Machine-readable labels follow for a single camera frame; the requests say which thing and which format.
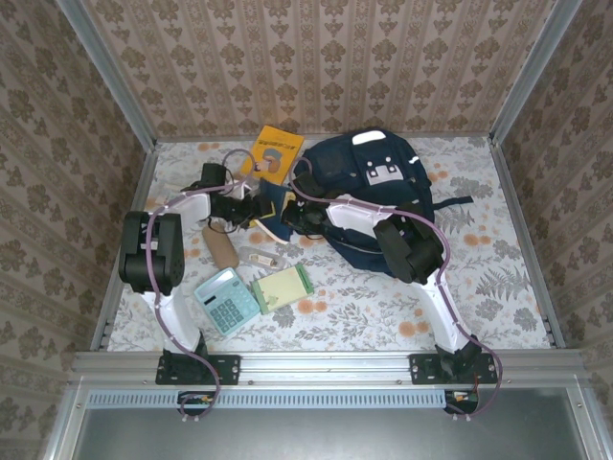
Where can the navy blue book yellow label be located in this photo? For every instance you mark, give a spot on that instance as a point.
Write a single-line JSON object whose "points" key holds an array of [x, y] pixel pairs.
{"points": [[278, 194]]}

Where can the brown pencil case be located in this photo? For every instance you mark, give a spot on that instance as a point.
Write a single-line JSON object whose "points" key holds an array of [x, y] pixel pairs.
{"points": [[222, 249]]}

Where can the clear plastic stationery case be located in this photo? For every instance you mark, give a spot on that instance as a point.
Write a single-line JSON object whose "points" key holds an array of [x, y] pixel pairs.
{"points": [[261, 259]]}

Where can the orange illustrated book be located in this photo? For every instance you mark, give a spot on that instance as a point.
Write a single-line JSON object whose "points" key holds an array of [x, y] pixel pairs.
{"points": [[280, 144]]}

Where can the navy blue backpack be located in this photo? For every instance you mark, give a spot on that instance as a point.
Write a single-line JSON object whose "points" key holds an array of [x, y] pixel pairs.
{"points": [[335, 163]]}

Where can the green notepad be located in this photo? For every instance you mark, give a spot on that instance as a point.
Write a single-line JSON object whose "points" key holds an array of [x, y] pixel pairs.
{"points": [[280, 290]]}

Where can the teal calculator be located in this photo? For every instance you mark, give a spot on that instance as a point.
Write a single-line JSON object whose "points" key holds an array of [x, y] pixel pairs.
{"points": [[227, 302]]}

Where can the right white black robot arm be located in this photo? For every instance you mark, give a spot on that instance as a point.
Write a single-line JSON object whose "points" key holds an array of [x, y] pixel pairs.
{"points": [[359, 218]]}

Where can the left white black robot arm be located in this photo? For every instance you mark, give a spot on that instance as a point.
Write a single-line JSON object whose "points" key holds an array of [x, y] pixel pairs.
{"points": [[177, 316]]}

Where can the floral tablecloth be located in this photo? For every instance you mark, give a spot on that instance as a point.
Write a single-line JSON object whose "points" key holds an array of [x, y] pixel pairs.
{"points": [[311, 340]]}

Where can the grey metal shelf plate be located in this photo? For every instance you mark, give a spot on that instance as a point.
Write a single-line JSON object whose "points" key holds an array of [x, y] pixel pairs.
{"points": [[311, 436]]}

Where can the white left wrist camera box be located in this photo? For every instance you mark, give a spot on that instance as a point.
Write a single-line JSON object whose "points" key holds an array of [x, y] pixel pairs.
{"points": [[238, 191]]}

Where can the aluminium table edge rail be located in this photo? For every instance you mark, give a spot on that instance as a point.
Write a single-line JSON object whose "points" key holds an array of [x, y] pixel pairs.
{"points": [[325, 366]]}

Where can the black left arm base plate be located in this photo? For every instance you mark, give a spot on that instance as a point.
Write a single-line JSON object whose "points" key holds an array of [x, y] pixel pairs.
{"points": [[230, 369]]}

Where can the aluminium frame post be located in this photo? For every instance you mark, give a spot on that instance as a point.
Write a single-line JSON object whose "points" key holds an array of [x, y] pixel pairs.
{"points": [[114, 81], [531, 72]]}

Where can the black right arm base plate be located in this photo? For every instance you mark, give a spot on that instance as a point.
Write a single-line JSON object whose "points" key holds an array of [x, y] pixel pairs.
{"points": [[421, 369]]}

